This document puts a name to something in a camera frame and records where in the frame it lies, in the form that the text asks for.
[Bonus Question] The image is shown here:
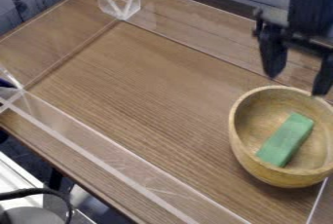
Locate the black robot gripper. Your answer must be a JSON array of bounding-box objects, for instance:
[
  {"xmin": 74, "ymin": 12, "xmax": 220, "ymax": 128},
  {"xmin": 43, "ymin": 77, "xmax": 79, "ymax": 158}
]
[{"xmin": 253, "ymin": 0, "xmax": 333, "ymax": 95}]

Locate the green rectangular block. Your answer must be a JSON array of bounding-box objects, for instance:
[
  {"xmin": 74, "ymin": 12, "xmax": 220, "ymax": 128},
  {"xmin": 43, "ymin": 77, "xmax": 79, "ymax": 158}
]
[{"xmin": 257, "ymin": 113, "xmax": 315, "ymax": 168}]

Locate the brown wooden bowl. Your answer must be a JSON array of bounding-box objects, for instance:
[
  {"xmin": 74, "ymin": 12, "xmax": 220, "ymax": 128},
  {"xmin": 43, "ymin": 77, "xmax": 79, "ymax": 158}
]
[{"xmin": 229, "ymin": 86, "xmax": 333, "ymax": 188}]

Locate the clear acrylic front barrier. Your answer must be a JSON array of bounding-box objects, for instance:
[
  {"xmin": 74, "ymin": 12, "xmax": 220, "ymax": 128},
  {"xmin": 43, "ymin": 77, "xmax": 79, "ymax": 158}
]
[{"xmin": 0, "ymin": 68, "xmax": 252, "ymax": 224}]

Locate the clear acrylic corner bracket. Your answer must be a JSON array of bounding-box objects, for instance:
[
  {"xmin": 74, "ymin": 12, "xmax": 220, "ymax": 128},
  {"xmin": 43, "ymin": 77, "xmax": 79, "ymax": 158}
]
[{"xmin": 98, "ymin": 0, "xmax": 141, "ymax": 20}]

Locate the grey metal bracket with screw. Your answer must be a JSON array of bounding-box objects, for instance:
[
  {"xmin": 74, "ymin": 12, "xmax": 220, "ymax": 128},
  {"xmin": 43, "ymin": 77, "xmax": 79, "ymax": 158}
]
[{"xmin": 43, "ymin": 195, "xmax": 97, "ymax": 224}]

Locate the black cable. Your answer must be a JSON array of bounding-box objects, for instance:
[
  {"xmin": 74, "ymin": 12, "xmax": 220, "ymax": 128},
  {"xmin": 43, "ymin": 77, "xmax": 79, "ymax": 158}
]
[{"xmin": 0, "ymin": 187, "xmax": 74, "ymax": 224}]

